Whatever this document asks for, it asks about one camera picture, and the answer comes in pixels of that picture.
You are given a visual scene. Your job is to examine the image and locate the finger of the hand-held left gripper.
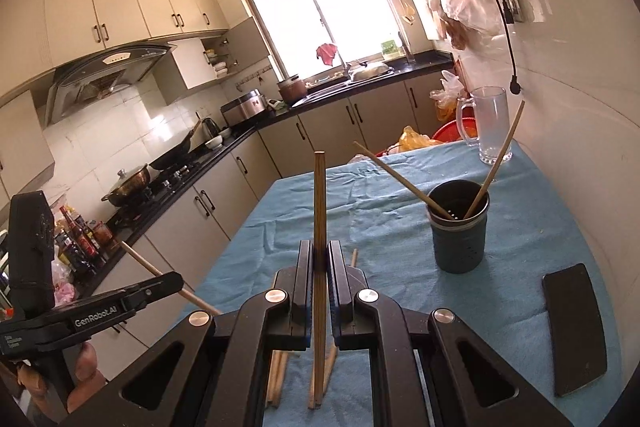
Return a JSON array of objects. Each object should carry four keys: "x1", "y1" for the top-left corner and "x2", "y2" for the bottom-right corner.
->
[{"x1": 125, "y1": 271, "x2": 184, "y2": 310}]

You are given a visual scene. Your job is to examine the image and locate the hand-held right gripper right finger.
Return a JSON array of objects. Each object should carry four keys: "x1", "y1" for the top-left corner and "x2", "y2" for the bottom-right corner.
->
[{"x1": 327, "y1": 241, "x2": 576, "y2": 427}]

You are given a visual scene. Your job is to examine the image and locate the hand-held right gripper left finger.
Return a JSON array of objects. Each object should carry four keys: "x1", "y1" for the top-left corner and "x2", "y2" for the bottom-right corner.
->
[{"x1": 62, "y1": 241, "x2": 316, "y2": 427}]

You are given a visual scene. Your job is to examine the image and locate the dark grey chopstick holder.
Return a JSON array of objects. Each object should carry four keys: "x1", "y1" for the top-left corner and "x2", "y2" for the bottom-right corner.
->
[{"x1": 427, "y1": 179, "x2": 490, "y2": 274}]

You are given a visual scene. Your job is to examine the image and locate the person's left hand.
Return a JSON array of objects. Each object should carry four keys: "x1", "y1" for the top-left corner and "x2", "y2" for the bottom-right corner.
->
[{"x1": 15, "y1": 341, "x2": 107, "y2": 420}]

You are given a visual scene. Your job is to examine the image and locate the group of condiment bottles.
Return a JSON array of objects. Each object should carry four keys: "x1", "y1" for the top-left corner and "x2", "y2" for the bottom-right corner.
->
[{"x1": 52, "y1": 204, "x2": 113, "y2": 278}]

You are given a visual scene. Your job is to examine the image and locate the blue tablecloth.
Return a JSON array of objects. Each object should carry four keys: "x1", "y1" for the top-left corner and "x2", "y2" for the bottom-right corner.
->
[{"x1": 192, "y1": 142, "x2": 626, "y2": 427}]

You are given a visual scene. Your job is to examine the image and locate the gas stove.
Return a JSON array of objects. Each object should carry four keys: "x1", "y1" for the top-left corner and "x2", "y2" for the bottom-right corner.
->
[{"x1": 107, "y1": 162, "x2": 201, "y2": 228}]

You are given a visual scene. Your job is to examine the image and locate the metal pot with lid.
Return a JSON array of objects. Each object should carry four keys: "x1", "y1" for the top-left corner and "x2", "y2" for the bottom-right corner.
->
[{"x1": 101, "y1": 163, "x2": 152, "y2": 208}]

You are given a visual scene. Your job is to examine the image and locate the black wok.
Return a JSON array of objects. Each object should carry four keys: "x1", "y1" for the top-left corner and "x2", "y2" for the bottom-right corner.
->
[{"x1": 149, "y1": 119, "x2": 203, "y2": 171}]

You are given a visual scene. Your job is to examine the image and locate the yellow plastic bag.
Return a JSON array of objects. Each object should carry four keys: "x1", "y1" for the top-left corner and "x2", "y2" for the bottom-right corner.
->
[{"x1": 397, "y1": 126, "x2": 443, "y2": 152}]

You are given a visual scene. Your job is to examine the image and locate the range hood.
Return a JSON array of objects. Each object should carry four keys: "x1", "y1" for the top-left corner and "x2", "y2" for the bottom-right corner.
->
[{"x1": 44, "y1": 42, "x2": 178, "y2": 128}]

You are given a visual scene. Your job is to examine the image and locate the silver rice cooker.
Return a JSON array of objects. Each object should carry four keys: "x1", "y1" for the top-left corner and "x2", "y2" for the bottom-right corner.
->
[{"x1": 220, "y1": 89, "x2": 269, "y2": 128}]

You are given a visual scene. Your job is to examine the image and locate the red basin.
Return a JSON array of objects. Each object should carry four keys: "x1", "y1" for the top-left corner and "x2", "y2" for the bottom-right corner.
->
[{"x1": 431, "y1": 117, "x2": 478, "y2": 145}]

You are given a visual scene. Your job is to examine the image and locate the brown clay pot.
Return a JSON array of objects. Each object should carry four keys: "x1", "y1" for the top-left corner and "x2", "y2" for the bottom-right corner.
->
[{"x1": 277, "y1": 74, "x2": 309, "y2": 105}]

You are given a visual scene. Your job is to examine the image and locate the metal pot lid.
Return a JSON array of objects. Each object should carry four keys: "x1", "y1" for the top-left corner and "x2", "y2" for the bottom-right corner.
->
[{"x1": 348, "y1": 61, "x2": 391, "y2": 82}]

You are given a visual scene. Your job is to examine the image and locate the clear glass mug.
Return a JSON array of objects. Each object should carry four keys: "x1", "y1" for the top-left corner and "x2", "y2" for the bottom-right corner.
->
[{"x1": 455, "y1": 87, "x2": 514, "y2": 165}]

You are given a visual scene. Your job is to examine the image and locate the white plastic bag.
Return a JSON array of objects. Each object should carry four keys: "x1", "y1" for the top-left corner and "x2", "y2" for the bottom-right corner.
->
[{"x1": 430, "y1": 72, "x2": 468, "y2": 108}]

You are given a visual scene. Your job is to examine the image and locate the black rectangular pad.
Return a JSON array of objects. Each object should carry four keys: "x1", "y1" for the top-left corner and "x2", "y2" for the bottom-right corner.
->
[{"x1": 542, "y1": 263, "x2": 609, "y2": 398}]

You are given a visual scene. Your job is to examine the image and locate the red cloth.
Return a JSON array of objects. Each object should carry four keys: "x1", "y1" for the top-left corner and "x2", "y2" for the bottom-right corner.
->
[{"x1": 315, "y1": 42, "x2": 340, "y2": 68}]

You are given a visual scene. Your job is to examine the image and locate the cream upper cabinets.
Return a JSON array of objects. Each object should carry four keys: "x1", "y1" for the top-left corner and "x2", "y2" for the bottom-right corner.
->
[{"x1": 0, "y1": 0, "x2": 231, "y2": 108}]

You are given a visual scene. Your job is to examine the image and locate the pink translucent plastic bag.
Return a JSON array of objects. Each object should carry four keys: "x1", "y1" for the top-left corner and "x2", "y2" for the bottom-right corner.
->
[{"x1": 435, "y1": 0, "x2": 506, "y2": 50}]

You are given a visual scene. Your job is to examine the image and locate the open wall cabinet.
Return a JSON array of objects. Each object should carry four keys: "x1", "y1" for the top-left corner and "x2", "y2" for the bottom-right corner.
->
[{"x1": 155, "y1": 17, "x2": 273, "y2": 105}]

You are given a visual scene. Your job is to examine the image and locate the black cable with plug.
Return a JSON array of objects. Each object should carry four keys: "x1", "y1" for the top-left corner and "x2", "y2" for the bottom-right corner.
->
[{"x1": 475, "y1": 0, "x2": 523, "y2": 96}]

